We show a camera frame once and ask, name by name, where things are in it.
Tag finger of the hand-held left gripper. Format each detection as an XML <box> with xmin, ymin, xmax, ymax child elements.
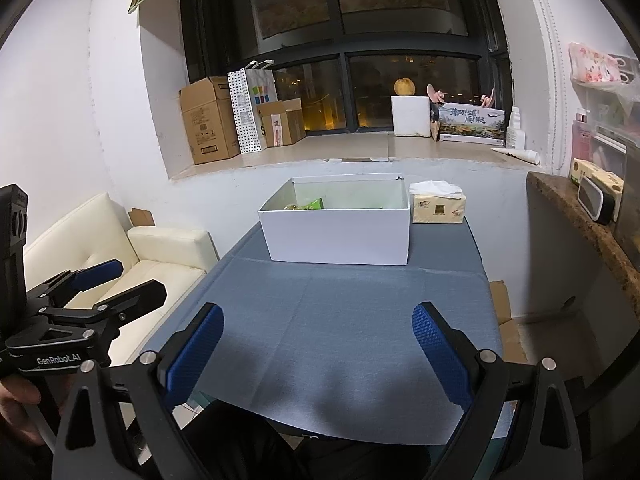
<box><xmin>25</xmin><ymin>259</ymin><xmax>125</xmax><ymax>311</ymax></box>
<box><xmin>35</xmin><ymin>280</ymin><xmax>167</xmax><ymax>341</ymax></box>

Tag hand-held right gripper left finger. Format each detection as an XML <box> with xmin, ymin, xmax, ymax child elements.
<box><xmin>52</xmin><ymin>302</ymin><xmax>226</xmax><ymax>480</ymax></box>

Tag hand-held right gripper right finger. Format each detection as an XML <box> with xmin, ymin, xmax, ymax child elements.
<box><xmin>411</xmin><ymin>301</ymin><xmax>586</xmax><ymax>480</ymax></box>

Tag white cardboard box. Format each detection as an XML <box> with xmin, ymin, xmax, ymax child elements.
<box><xmin>257</xmin><ymin>173</ymin><xmax>412</xmax><ymax>266</ymax></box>

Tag person's left hand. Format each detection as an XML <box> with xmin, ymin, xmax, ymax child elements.
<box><xmin>0</xmin><ymin>375</ymin><xmax>66</xmax><ymax>446</ymax></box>

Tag cream leather sofa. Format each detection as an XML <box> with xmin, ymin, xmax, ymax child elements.
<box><xmin>22</xmin><ymin>192</ymin><xmax>221</xmax><ymax>368</ymax></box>

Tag flattened cardboard sheet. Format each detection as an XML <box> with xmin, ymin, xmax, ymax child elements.
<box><xmin>489</xmin><ymin>280</ymin><xmax>523</xmax><ymax>363</ymax></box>

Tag blue tablecloth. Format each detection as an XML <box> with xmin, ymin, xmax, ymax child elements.
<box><xmin>140</xmin><ymin>212</ymin><xmax>503</xmax><ymax>446</ymax></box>

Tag dark pants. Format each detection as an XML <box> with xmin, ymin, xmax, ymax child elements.
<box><xmin>180</xmin><ymin>397</ymin><xmax>431</xmax><ymax>480</ymax></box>

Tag yellow tissue pack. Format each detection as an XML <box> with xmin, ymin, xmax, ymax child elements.
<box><xmin>409</xmin><ymin>180</ymin><xmax>468</xmax><ymax>225</ymax></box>

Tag large brown cardboard box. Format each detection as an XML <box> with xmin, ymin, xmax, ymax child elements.
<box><xmin>180</xmin><ymin>76</ymin><xmax>241</xmax><ymax>166</ymax></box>

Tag brown stone counter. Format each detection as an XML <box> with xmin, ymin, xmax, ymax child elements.
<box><xmin>526</xmin><ymin>171</ymin><xmax>640</xmax><ymax>318</ymax></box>

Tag dotted white paper bag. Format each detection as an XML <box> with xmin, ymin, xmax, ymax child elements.
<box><xmin>227</xmin><ymin>60</ymin><xmax>278</xmax><ymax>155</ymax></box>

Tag rolled white paper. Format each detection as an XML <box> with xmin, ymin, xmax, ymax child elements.
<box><xmin>491</xmin><ymin>146</ymin><xmax>541</xmax><ymax>165</ymax></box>

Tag small open cardboard box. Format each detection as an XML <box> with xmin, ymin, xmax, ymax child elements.
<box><xmin>256</xmin><ymin>98</ymin><xmax>307</xmax><ymax>148</ymax></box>

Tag white and black device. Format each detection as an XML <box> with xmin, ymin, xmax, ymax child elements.
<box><xmin>577</xmin><ymin>175</ymin><xmax>616</xmax><ymax>225</ymax></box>

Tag landscape printed gift box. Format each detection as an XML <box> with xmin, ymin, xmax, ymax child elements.
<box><xmin>438</xmin><ymin>105</ymin><xmax>507</xmax><ymax>143</ymax></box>

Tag white plastic bottle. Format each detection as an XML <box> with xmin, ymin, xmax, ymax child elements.
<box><xmin>506</xmin><ymin>106</ymin><xmax>527</xmax><ymax>150</ymax></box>

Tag white foam box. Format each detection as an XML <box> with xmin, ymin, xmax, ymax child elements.
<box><xmin>391</xmin><ymin>95</ymin><xmax>432</xmax><ymax>137</ymax></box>

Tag pale yellow carton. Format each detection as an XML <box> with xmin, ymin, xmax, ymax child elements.
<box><xmin>570</xmin><ymin>158</ymin><xmax>625</xmax><ymax>208</ymax></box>

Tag dark glass tank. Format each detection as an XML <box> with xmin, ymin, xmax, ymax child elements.
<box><xmin>612</xmin><ymin>147</ymin><xmax>640</xmax><ymax>256</ymax></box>

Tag pink bottle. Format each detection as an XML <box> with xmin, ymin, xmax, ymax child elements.
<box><xmin>572</xmin><ymin>110</ymin><xmax>593</xmax><ymax>171</ymax></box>

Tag clear plastic storage rack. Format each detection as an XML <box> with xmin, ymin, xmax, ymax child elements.
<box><xmin>590</xmin><ymin>55</ymin><xmax>640</xmax><ymax>171</ymax></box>

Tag floral pink pouch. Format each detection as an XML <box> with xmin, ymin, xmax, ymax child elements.
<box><xmin>569</xmin><ymin>42</ymin><xmax>626</xmax><ymax>83</ymax></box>

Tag black window frame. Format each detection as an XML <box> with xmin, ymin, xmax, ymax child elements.
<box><xmin>179</xmin><ymin>0</ymin><xmax>513</xmax><ymax>136</ymax></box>

